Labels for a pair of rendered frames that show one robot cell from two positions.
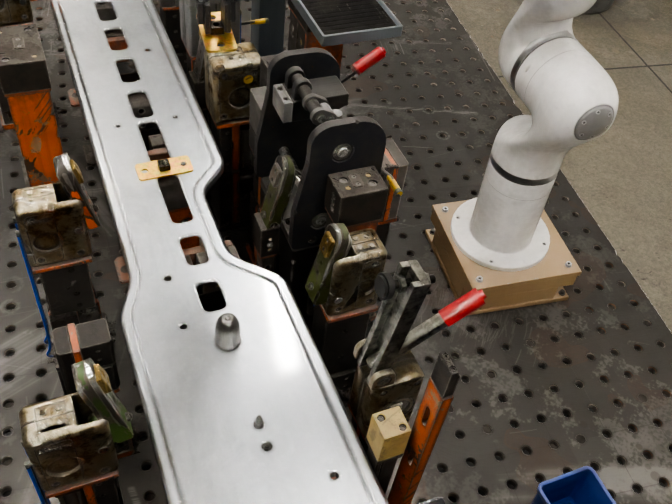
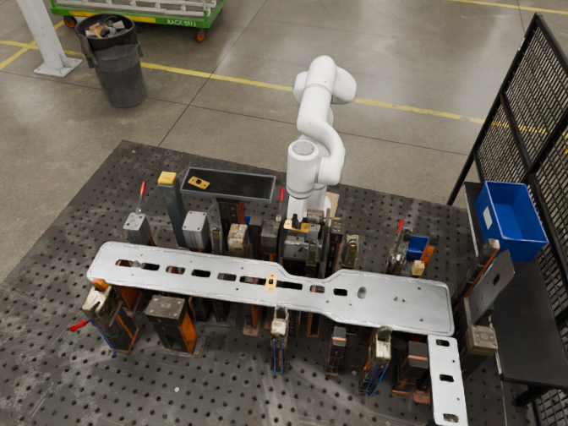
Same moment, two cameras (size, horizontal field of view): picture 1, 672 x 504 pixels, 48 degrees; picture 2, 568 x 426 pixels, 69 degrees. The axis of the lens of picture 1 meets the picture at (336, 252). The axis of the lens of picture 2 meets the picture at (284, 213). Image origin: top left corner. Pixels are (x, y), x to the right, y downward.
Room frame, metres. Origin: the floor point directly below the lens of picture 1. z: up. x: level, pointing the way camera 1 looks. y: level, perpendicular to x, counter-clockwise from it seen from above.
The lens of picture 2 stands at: (0.34, 0.91, 2.35)
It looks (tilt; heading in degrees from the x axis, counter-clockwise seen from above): 49 degrees down; 306
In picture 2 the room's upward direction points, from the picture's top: 1 degrees clockwise
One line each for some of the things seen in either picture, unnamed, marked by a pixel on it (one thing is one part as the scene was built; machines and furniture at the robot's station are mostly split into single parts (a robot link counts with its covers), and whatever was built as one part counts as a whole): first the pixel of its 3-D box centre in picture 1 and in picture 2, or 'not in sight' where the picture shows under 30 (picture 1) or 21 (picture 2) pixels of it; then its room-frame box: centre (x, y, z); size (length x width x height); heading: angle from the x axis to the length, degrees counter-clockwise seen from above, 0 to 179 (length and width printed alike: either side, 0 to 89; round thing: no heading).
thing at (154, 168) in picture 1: (164, 165); (270, 281); (0.85, 0.28, 1.01); 0.08 x 0.04 x 0.01; 119
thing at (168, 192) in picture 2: (267, 23); (177, 215); (1.44, 0.22, 0.92); 0.08 x 0.08 x 0.44; 28
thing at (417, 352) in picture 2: not in sight; (407, 368); (0.29, 0.19, 0.84); 0.11 x 0.10 x 0.28; 118
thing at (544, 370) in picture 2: not in sight; (508, 266); (0.15, -0.32, 1.02); 0.90 x 0.22 x 0.03; 118
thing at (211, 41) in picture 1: (216, 28); (297, 225); (0.81, 0.19, 1.28); 0.08 x 0.04 x 0.01; 22
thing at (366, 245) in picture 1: (342, 328); (346, 267); (0.69, -0.03, 0.88); 0.11 x 0.09 x 0.37; 118
